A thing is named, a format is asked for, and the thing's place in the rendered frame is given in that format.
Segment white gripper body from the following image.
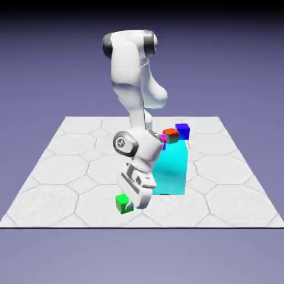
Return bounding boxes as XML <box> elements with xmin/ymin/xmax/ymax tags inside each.
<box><xmin>120</xmin><ymin>173</ymin><xmax>157</xmax><ymax>210</ymax></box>

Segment small green cube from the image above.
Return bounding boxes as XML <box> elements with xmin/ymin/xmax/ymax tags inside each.
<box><xmin>115</xmin><ymin>192</ymin><xmax>134</xmax><ymax>215</ymax></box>

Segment small magenta cube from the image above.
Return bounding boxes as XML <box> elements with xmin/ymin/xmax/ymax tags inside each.
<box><xmin>159</xmin><ymin>133</ymin><xmax>168</xmax><ymax>151</ymax></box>

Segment small red cube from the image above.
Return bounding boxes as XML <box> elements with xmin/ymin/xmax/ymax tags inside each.
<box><xmin>162</xmin><ymin>128</ymin><xmax>180</xmax><ymax>145</ymax></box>

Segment small blue cube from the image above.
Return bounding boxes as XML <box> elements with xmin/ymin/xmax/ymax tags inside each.
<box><xmin>174</xmin><ymin>123</ymin><xmax>191</xmax><ymax>141</ymax></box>

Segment large cyan box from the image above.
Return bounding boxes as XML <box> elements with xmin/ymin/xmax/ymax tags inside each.
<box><xmin>152</xmin><ymin>139</ymin><xmax>189</xmax><ymax>196</ymax></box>

